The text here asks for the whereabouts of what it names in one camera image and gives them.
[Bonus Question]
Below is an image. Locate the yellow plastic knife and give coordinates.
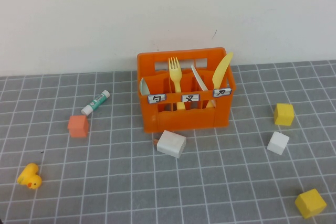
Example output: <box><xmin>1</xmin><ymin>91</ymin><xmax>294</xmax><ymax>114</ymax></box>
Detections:
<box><xmin>205</xmin><ymin>51</ymin><xmax>234</xmax><ymax>109</ymax></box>

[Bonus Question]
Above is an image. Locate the white power adapter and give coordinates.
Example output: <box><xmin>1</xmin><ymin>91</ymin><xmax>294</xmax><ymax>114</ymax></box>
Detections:
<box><xmin>153</xmin><ymin>129</ymin><xmax>187</xmax><ymax>159</ymax></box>

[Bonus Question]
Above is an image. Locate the yellow plastic fork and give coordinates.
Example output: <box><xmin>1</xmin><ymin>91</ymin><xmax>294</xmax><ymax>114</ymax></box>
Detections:
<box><xmin>167</xmin><ymin>56</ymin><xmax>186</xmax><ymax>111</ymax></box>

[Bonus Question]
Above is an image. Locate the green white glue stick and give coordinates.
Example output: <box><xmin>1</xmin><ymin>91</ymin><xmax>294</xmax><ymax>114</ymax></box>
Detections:
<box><xmin>80</xmin><ymin>89</ymin><xmax>111</xmax><ymax>116</ymax></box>

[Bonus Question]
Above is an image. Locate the orange plastic cutlery crate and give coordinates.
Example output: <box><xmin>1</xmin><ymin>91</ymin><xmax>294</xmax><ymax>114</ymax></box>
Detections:
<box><xmin>136</xmin><ymin>47</ymin><xmax>237</xmax><ymax>133</ymax></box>

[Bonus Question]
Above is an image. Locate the pale green plastic spoon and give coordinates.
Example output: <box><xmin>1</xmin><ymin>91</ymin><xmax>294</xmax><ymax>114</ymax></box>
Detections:
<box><xmin>139</xmin><ymin>77</ymin><xmax>151</xmax><ymax>95</ymax></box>

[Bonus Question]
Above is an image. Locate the white foam cube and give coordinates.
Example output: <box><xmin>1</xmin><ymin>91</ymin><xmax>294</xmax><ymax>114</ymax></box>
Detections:
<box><xmin>267</xmin><ymin>131</ymin><xmax>290</xmax><ymax>155</ymax></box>

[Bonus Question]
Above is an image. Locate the yellow foam cube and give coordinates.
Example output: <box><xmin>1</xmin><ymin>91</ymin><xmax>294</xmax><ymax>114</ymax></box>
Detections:
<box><xmin>274</xmin><ymin>103</ymin><xmax>295</xmax><ymax>126</ymax></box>
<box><xmin>294</xmin><ymin>188</ymin><xmax>328</xmax><ymax>219</ymax></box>

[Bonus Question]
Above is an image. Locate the yellow rubber duck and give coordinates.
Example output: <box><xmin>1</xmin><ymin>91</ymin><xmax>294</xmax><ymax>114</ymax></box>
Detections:
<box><xmin>16</xmin><ymin>163</ymin><xmax>43</xmax><ymax>190</ymax></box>

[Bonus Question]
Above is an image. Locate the grey white-grid tablecloth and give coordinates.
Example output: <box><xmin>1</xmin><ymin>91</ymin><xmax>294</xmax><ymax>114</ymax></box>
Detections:
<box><xmin>0</xmin><ymin>60</ymin><xmax>336</xmax><ymax>224</ymax></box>

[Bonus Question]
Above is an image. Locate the orange foam cube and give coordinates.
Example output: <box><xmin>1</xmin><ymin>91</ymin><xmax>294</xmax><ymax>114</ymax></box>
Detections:
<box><xmin>67</xmin><ymin>115</ymin><xmax>90</xmax><ymax>138</ymax></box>

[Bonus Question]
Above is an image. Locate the white plastic knife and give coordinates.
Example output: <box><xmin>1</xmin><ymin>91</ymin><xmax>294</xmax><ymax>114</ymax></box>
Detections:
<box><xmin>191</xmin><ymin>64</ymin><xmax>217</xmax><ymax>107</ymax></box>

